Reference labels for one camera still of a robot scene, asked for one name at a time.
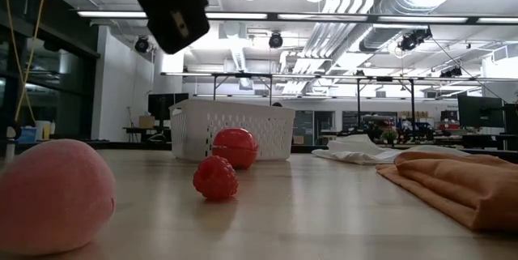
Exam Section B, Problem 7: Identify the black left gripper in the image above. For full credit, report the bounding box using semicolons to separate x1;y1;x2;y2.
135;0;211;56

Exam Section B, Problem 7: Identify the red toy tomato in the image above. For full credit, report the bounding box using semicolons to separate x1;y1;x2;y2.
211;127;260;171

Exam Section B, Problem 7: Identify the red toy raspberry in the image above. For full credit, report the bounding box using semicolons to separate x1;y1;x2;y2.
192;155;240;202

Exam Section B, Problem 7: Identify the pink toy peach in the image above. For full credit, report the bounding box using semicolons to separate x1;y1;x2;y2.
0;138;117;257

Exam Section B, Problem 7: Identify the black monitor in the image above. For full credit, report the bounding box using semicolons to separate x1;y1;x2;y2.
147;92;190;121
456;95;505;129

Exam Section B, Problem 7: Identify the white perforated plastic basket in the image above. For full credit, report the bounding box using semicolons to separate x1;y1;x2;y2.
168;98;297;163

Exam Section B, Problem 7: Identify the brown cardboard box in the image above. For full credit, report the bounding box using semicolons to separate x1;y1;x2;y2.
138;115;156;130

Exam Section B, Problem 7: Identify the ceiling light strip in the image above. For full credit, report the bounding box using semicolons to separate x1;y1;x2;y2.
76;10;518;26

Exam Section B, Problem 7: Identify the blue box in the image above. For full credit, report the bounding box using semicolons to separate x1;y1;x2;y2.
18;126;38;144

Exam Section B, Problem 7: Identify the white folded cloth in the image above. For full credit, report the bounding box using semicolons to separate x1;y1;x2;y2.
311;133;473;167

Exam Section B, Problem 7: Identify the small background plant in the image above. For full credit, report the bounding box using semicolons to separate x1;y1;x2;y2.
381;126;400;144

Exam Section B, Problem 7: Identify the orange folded cloth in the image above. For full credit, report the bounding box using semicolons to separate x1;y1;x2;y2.
375;150;518;235

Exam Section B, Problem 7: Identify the hanging black camera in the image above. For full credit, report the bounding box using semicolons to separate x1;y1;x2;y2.
134;36;151;54
268;32;284;49
397;27;433;53

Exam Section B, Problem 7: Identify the black background rig frame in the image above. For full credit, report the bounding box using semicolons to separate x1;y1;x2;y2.
160;71;418;131

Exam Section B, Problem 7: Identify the yellow cable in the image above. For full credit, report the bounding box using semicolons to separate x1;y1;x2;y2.
0;0;50;126

